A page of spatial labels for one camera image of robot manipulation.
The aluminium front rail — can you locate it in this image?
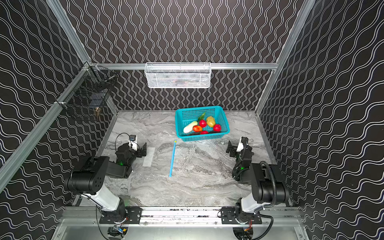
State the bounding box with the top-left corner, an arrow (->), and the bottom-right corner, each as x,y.
52,207 -> 309,240

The teal plastic basket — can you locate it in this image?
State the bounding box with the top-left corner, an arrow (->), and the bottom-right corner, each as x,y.
175,106 -> 230,142

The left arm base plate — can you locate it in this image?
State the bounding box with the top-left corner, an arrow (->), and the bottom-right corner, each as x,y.
99,207 -> 143,224

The green leafy vegetable toy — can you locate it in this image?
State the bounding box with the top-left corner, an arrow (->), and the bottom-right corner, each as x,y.
198,112 -> 206,122

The red orange tomato toy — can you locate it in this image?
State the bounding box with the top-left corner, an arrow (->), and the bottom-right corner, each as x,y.
193,125 -> 203,133

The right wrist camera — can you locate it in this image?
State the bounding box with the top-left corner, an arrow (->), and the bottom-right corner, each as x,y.
236,137 -> 249,153

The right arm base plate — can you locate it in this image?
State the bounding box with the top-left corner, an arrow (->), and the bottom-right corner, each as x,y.
218,207 -> 262,225

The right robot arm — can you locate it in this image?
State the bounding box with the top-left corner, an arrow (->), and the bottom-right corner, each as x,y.
221,138 -> 289,225

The yellow potato toy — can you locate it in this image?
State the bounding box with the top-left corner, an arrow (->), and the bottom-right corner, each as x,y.
206,116 -> 216,128

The clear wall basket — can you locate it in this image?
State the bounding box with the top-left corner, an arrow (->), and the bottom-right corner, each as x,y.
145,62 -> 212,89

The dark red apple toy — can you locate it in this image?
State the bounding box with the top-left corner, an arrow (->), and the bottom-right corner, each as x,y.
199,120 -> 207,128

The clear zip top bag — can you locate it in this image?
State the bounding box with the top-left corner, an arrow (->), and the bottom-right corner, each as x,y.
142,141 -> 210,177

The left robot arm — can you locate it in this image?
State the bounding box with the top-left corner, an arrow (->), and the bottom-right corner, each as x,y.
65,142 -> 147,225

